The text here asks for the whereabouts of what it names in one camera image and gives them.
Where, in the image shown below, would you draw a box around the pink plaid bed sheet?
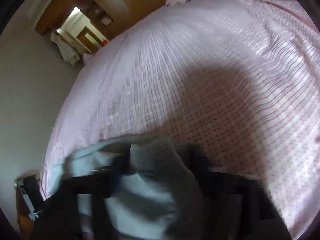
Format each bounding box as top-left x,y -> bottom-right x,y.
41,0 -> 319,239

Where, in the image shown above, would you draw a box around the wooden door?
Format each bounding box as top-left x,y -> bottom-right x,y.
76,27 -> 108,53

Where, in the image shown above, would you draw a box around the beige clothes hanging on door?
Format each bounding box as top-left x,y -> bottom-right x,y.
50,31 -> 80,66

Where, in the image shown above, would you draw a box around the light blue pants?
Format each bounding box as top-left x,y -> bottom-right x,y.
47,135 -> 203,239

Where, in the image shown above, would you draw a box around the wooden wardrobe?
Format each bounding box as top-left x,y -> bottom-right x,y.
35,0 -> 166,40

